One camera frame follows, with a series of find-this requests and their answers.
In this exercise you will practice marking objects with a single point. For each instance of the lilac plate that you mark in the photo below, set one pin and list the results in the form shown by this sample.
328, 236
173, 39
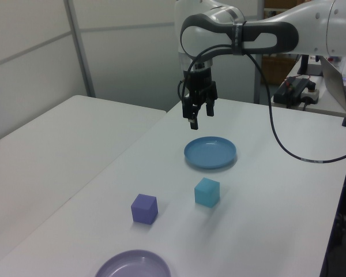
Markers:
132, 265

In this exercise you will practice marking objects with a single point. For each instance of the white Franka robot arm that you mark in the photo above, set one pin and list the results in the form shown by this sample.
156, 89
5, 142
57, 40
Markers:
311, 26

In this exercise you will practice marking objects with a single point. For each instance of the cardboard box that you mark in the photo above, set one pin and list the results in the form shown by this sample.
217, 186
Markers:
276, 69

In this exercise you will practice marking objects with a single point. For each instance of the purple cube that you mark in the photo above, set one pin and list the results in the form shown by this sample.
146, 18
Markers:
143, 209

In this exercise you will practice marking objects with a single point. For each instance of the cyan cube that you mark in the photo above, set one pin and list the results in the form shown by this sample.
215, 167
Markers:
206, 193

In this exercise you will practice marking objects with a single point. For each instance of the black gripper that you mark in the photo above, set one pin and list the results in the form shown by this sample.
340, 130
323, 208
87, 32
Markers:
198, 82

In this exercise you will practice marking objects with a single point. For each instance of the grey laptop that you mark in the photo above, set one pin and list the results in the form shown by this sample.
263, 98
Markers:
334, 83

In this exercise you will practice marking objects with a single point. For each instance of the black power device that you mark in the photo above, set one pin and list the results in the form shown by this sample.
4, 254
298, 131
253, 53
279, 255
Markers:
294, 89

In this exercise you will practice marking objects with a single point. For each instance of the blue plate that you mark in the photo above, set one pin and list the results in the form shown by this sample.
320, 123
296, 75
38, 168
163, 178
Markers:
210, 153

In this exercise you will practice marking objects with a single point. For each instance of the grey partition post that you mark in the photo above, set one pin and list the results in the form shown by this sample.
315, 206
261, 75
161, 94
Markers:
80, 49

